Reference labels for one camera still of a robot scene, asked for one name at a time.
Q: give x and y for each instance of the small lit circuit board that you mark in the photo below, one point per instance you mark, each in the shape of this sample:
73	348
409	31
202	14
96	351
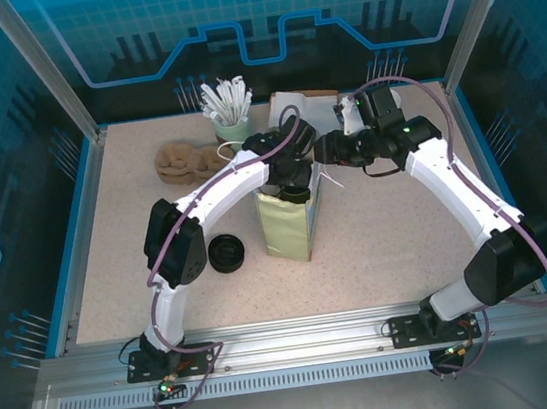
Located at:
169	387
456	349

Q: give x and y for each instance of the green straw holder cup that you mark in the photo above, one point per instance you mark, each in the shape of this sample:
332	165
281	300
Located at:
231	132

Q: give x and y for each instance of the white wrapped straw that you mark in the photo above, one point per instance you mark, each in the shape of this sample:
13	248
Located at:
225	97
245	103
238	95
212	101
211	112

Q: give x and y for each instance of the aluminium corner post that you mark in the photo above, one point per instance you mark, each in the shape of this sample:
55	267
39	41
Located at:
48	68
474	11

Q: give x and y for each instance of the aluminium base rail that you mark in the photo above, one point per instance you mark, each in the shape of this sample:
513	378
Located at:
296	335

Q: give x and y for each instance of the folded white paper bag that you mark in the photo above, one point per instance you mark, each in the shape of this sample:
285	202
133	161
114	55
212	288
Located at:
316	110

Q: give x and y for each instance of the brown pulp cup carrier stack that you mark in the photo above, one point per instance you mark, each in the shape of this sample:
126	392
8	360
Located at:
177	161

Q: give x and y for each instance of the aluminium side rail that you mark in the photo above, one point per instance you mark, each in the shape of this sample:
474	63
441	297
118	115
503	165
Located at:
84	239

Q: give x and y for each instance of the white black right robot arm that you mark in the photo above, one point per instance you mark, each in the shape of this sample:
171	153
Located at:
452	181

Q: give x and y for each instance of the green printed paper bag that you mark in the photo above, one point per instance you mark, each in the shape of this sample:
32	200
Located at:
284	228

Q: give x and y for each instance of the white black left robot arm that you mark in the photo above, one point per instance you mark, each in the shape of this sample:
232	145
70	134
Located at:
221	186

